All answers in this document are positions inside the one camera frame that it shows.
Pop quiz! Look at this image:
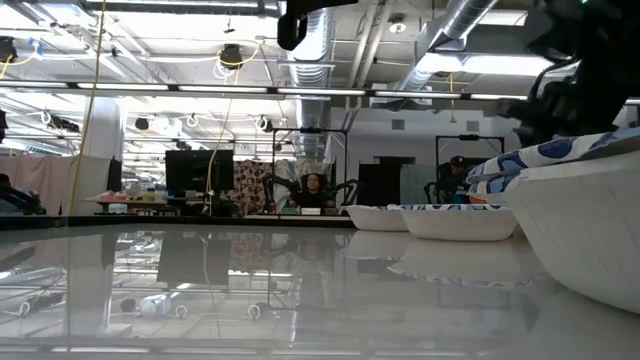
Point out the blue patterned paper bowl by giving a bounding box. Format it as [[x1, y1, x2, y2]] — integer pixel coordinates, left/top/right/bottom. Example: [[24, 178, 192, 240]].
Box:
[[465, 126, 640, 175], [467, 149, 640, 315], [398, 202, 519, 243], [344, 203, 410, 233]]

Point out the long light strip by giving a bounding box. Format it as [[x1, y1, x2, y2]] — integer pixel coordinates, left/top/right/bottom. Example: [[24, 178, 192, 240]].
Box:
[[0, 81, 531, 101]]

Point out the person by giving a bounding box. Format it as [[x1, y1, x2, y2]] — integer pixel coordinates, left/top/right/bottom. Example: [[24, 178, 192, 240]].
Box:
[[0, 172, 45, 216], [433, 155, 474, 205], [289, 172, 337, 209]]

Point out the black cabinet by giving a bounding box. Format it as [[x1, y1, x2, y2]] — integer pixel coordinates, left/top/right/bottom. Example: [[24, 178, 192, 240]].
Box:
[[357, 155, 416, 207]]

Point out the floral patterned cloth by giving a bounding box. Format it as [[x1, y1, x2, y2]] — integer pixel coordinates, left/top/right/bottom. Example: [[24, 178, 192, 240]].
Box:
[[227, 159, 275, 216]]

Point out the large black monitor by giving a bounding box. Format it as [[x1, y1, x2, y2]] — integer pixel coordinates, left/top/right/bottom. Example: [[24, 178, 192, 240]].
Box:
[[164, 148, 235, 199]]

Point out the white column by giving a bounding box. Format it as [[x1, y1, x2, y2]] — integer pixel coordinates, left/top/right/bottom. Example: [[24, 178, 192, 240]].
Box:
[[82, 97, 126, 160]]

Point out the small black monitor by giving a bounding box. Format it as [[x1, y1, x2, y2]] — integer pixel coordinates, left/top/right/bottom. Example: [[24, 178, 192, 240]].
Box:
[[106, 157, 124, 194]]

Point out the cluttered wooden desk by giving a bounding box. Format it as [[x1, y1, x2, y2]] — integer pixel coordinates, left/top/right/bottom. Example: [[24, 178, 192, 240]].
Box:
[[82, 189, 211, 217]]

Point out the white cloth curtain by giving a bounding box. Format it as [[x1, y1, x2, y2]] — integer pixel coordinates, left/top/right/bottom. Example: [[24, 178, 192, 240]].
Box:
[[62, 154, 112, 216]]

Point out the pink cloth curtain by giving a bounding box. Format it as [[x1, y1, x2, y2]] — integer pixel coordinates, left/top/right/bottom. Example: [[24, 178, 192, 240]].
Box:
[[0, 154, 71, 216]]

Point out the silver ribbed air duct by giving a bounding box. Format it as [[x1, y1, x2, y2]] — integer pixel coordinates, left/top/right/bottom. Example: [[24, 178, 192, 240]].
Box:
[[287, 7, 337, 161], [397, 0, 501, 94]]

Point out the black ceiling cord reel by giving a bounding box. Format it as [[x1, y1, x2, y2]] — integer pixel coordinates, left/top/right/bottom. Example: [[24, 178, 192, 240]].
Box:
[[219, 43, 245, 70]]

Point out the black rig frame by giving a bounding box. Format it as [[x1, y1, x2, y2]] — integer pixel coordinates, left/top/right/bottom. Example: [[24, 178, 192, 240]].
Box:
[[434, 133, 506, 166], [271, 127, 350, 216]]

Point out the yellow cable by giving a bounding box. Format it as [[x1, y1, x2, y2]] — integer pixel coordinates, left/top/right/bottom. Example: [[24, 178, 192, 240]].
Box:
[[67, 0, 109, 216]]

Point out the black aluminium table frame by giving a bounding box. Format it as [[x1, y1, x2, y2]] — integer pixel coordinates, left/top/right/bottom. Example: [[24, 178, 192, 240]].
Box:
[[0, 214, 357, 230]]

